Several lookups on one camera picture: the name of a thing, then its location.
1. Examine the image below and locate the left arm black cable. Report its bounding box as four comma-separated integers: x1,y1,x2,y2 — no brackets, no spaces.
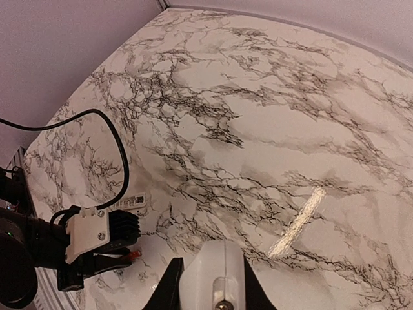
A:
0,108,130,214

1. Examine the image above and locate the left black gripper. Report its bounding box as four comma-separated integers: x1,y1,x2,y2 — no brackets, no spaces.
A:
57,247,132,292

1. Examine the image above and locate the white remote control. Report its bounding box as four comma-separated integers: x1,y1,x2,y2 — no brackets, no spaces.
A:
179,240,253,309

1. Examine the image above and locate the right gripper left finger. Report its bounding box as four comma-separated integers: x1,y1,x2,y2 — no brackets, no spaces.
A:
151,258,184,309

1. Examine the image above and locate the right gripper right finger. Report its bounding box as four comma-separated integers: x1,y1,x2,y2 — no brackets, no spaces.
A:
244,258,277,310

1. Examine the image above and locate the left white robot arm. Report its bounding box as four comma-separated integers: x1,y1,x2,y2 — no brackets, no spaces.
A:
1,167,140,309

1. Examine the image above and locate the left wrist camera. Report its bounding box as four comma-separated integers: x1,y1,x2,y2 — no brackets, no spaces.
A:
65,207,141,264

